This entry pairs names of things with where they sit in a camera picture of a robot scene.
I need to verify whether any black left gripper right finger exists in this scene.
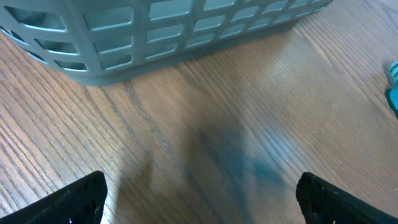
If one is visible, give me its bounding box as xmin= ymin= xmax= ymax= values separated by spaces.
xmin=296 ymin=172 xmax=397 ymax=224

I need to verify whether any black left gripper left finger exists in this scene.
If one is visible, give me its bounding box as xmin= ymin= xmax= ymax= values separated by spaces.
xmin=1 ymin=170 xmax=108 ymax=224

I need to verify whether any teal mouthwash bottle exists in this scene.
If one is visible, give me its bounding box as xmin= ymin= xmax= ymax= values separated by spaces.
xmin=384 ymin=61 xmax=397 ymax=117

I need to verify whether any grey plastic shopping basket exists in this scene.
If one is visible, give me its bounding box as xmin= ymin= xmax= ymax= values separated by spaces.
xmin=1 ymin=0 xmax=332 ymax=86

